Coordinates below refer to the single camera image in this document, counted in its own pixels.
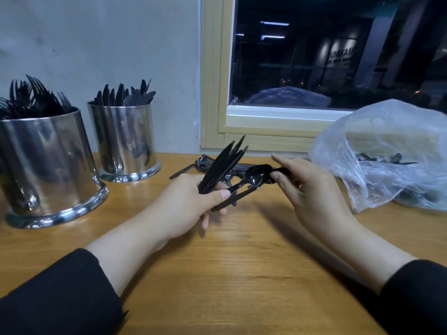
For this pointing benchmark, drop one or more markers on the person's right hand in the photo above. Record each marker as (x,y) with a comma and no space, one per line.
(314,195)

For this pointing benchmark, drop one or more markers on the person's left hand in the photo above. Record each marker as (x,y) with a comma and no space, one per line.
(185,209)

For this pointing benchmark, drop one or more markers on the pile of black plastic cutlery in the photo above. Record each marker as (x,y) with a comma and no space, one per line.
(202,164)

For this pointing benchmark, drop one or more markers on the black plastic spoon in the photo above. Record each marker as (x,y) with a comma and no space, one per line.
(258,172)

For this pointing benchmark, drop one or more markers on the bunch of black knives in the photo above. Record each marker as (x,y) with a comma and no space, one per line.
(122,97)

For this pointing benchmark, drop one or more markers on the bunch of black forks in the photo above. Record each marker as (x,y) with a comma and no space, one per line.
(35,101)

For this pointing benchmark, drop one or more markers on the person's left forearm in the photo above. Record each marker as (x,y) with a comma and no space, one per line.
(70,293)

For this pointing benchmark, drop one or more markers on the clear plastic bag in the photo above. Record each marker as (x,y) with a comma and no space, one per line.
(384,150)

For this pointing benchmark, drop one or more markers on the dark parked car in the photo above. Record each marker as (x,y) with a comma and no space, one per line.
(290,97)

